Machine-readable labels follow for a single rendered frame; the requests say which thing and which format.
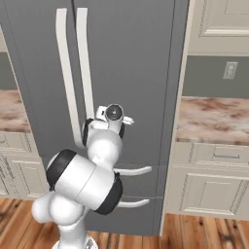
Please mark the cream base cupboard door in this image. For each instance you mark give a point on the cream base cupboard door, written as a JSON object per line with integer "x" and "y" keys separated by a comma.
{"x": 210, "y": 194}
{"x": 19, "y": 176}

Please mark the grey fridge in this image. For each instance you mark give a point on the grey fridge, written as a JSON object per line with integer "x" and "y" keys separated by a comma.
{"x": 136, "y": 64}

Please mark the cream fridge surround panel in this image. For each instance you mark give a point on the cream fridge surround panel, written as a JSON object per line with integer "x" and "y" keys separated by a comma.
{"x": 181, "y": 81}

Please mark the white wall socket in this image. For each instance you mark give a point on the white wall socket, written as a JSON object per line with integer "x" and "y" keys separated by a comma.
{"x": 230, "y": 70}

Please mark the cream drawer front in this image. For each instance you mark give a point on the cream drawer front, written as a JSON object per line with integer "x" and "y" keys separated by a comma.
{"x": 223, "y": 154}
{"x": 16, "y": 142}

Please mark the cream wall cupboard door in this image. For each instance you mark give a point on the cream wall cupboard door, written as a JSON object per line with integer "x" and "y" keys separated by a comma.
{"x": 223, "y": 26}

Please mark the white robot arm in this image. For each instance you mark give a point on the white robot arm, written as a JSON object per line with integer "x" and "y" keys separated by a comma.
{"x": 85, "y": 181}

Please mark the grey left fridge door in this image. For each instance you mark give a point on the grey left fridge door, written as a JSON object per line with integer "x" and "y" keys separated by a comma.
{"x": 35, "y": 64}

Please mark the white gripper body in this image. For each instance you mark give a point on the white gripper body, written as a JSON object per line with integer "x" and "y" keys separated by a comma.
{"x": 128, "y": 120}

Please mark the grey fridge door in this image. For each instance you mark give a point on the grey fridge door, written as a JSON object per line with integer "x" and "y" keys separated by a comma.
{"x": 35, "y": 64}
{"x": 133, "y": 64}

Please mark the grey shallow fridge drawer front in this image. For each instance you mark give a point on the grey shallow fridge drawer front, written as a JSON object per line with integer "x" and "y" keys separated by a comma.
{"x": 146, "y": 184}

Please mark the grey deep fridge drawer front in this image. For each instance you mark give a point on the grey deep fridge drawer front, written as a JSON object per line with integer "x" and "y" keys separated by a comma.
{"x": 136, "y": 220}

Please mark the grey right fridge door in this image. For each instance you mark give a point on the grey right fridge door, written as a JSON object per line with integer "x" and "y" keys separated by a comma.
{"x": 133, "y": 64}

